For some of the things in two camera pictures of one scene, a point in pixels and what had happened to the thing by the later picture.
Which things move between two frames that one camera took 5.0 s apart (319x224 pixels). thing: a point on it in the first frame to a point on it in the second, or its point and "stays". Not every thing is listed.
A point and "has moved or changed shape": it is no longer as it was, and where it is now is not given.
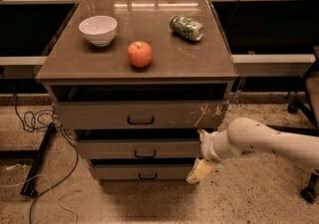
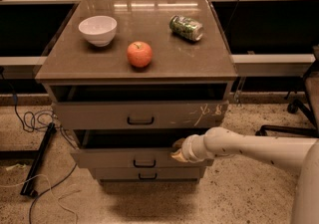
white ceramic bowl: (99, 29) stays
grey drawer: (140, 149) has moved or changed shape
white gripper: (209, 148) to (188, 149)
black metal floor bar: (27, 188) stays
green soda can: (185, 27) stays
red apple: (140, 54) stays
